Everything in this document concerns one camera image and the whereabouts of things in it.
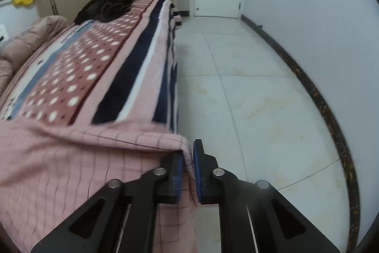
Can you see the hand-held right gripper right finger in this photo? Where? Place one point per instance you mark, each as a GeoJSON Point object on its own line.
{"type": "Point", "coordinates": [197, 170]}

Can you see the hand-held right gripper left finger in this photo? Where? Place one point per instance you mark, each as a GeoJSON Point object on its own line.
{"type": "Point", "coordinates": [178, 179]}

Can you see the pink plaid pants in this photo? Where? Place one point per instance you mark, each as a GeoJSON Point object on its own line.
{"type": "Point", "coordinates": [74, 158]}

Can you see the striped dotted printed blanket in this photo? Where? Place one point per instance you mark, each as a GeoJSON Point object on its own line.
{"type": "Point", "coordinates": [88, 69]}

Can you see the dark baseboard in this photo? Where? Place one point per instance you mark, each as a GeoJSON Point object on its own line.
{"type": "Point", "coordinates": [319, 99]}

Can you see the black clothes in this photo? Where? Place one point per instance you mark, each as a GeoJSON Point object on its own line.
{"type": "Point", "coordinates": [109, 7]}

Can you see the pink striped comforter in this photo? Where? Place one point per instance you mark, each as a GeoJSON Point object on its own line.
{"type": "Point", "coordinates": [23, 45]}

